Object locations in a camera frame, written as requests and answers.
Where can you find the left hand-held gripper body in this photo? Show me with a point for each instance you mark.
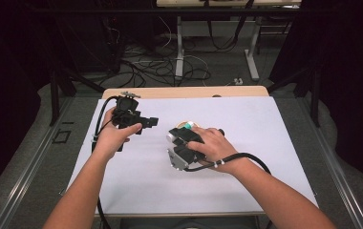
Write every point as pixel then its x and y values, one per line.
pixel 127 114

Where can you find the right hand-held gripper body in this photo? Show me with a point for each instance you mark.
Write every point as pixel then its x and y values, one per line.
pixel 184 156

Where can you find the white marker with teal cap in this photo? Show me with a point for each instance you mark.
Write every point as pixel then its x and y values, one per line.
pixel 189 125

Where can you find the cream ringed pen holder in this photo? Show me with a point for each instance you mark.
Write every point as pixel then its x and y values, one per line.
pixel 180 124

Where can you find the person's left hand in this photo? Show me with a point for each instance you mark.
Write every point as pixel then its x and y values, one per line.
pixel 111 141

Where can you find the person's right hand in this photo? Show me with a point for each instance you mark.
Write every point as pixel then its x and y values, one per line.
pixel 216 148

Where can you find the white table mat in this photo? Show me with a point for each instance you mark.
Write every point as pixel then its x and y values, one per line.
pixel 157 187

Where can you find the wooden table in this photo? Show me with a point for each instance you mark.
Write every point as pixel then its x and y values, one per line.
pixel 186 92

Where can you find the black metal stand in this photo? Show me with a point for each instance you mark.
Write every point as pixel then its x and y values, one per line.
pixel 55 95
pixel 315 95

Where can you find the white plug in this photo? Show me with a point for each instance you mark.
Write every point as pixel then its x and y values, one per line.
pixel 238 81

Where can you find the white desk with metal legs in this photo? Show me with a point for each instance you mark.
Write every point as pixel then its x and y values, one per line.
pixel 179 47

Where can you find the metal floor rail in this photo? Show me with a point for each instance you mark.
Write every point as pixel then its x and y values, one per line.
pixel 332 165
pixel 33 168

